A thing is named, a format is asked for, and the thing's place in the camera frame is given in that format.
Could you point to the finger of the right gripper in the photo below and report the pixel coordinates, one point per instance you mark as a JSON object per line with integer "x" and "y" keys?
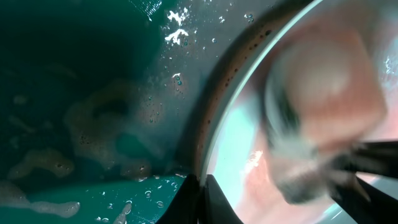
{"x": 366, "y": 204}
{"x": 378, "y": 158}

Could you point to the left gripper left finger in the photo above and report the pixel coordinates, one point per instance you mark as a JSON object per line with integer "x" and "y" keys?
{"x": 183, "y": 208}

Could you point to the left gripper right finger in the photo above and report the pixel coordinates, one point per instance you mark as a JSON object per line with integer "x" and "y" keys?
{"x": 217, "y": 209}

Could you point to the light blue plate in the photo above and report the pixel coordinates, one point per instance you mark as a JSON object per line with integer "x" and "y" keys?
{"x": 237, "y": 150}

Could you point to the pink sponge with dark scourer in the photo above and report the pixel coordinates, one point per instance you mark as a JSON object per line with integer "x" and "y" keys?
{"x": 322, "y": 95}

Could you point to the teal plastic tray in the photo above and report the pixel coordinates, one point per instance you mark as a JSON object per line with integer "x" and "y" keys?
{"x": 103, "y": 103}

